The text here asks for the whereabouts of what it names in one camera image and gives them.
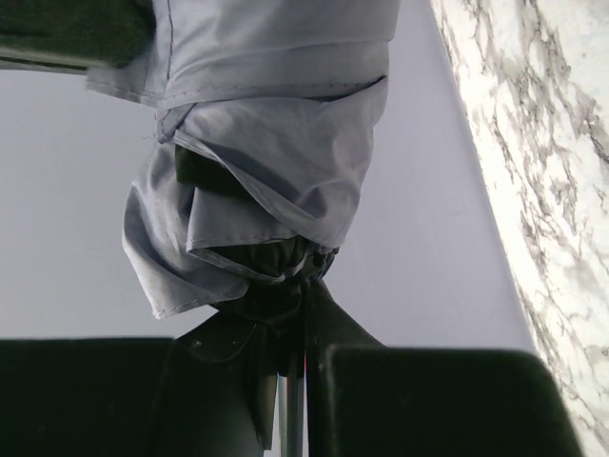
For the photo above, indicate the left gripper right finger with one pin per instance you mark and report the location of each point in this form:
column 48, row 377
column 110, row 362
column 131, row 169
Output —
column 367, row 399

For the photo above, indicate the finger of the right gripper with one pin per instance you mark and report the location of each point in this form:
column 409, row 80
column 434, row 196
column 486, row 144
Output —
column 72, row 37

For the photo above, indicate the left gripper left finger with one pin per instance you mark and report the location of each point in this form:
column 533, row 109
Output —
column 133, row 395

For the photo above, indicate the lavender folding umbrella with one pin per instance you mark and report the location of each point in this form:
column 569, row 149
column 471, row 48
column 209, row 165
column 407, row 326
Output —
column 265, row 115

